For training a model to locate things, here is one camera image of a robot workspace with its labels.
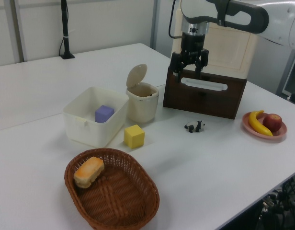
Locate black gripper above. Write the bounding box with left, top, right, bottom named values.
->
left=170, top=33, right=209, bottom=83

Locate cream trash can lid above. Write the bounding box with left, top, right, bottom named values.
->
left=126, top=63, right=148, bottom=89

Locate cream mini trash can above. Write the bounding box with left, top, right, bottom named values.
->
left=125, top=82, right=159, bottom=124

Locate clear tray with pens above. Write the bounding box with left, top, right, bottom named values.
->
left=180, top=77, right=228, bottom=92

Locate cream plastic cabinet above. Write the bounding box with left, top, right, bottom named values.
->
left=170, top=4, right=259, bottom=80

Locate dark brown drawer box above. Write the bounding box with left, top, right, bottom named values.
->
left=162, top=66, right=248, bottom=120

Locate panda toy figure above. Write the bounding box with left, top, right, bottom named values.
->
left=184, top=120, right=206, bottom=133

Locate yellow toy banana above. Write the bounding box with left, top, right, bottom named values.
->
left=248, top=110, right=274, bottom=137

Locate yellow cube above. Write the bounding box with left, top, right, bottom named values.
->
left=124, top=124, right=146, bottom=150

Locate red toy apple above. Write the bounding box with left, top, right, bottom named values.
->
left=262, top=113, right=283, bottom=132

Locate purple cube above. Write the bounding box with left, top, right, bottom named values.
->
left=94, top=104, right=115, bottom=123

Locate pink plate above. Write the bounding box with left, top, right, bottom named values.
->
left=242, top=112, right=288, bottom=143

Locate white plastic bin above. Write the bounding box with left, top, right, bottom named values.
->
left=62, top=86, right=129, bottom=148

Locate toy bread loaf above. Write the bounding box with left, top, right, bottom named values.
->
left=73, top=157, right=105, bottom=189

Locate brown wicker basket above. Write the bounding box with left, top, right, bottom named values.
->
left=64, top=148, right=160, bottom=230

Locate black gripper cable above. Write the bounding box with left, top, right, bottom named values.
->
left=168, top=0, right=184, bottom=39

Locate black camera stand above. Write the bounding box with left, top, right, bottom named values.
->
left=59, top=0, right=75, bottom=60

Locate black cable bundle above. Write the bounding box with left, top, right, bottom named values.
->
left=260, top=177, right=295, bottom=230

